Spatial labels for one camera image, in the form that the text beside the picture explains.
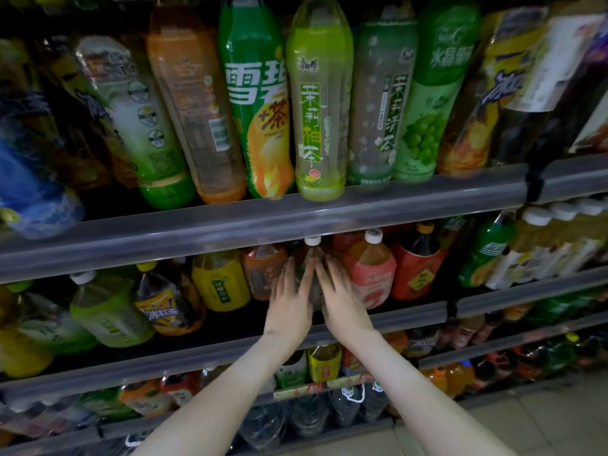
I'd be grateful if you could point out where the person's left forearm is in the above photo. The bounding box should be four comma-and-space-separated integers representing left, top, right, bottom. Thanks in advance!
133, 332, 300, 456

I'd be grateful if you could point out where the drinks shelf unit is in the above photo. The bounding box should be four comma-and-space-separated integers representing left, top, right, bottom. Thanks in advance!
0, 0, 608, 456

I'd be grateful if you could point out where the person's left hand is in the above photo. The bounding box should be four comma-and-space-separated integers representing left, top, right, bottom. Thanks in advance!
263, 256, 317, 350

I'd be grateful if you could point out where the person's right forearm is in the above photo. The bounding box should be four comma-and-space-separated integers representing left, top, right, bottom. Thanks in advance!
346, 327, 519, 456

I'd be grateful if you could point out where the person's right hand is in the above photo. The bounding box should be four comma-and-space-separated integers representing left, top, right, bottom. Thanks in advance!
313, 256, 376, 348

